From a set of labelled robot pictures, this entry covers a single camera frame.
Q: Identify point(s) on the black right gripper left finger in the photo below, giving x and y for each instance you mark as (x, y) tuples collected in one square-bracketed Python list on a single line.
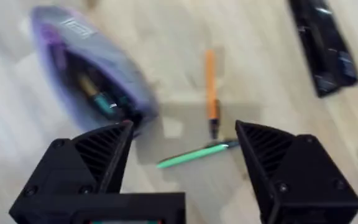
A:
[(73, 168)]

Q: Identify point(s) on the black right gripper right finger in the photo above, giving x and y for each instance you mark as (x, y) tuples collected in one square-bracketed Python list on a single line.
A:
[(303, 174)]

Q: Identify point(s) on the purple and grey zip bag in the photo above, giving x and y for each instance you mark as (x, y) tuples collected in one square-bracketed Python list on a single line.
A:
[(98, 68)]

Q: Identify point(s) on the green pen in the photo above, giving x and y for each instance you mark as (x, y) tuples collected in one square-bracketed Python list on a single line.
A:
[(194, 154)]

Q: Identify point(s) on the orange pen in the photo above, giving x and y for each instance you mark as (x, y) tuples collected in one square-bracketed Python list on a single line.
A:
[(211, 90)]

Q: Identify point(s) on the black glossy flat package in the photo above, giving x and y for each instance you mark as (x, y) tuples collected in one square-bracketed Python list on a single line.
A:
[(323, 46)]

